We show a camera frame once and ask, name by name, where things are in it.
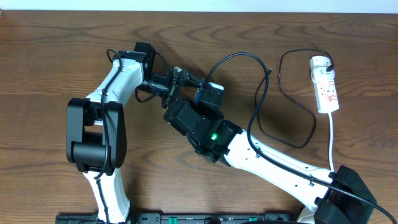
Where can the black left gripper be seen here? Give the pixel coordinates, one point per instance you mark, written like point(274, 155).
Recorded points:
point(171, 88)

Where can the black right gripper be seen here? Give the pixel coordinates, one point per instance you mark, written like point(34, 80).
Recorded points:
point(182, 113)

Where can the blue Galaxy smartphone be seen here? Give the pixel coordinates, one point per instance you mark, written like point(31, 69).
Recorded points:
point(197, 96)

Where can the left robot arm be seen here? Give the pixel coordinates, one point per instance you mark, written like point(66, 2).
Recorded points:
point(96, 131)

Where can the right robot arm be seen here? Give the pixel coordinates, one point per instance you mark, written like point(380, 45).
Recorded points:
point(327, 196)

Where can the white charger plug adapter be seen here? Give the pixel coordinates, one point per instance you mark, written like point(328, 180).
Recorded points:
point(320, 61)

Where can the white power strip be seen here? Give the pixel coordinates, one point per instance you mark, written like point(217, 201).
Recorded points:
point(325, 90)

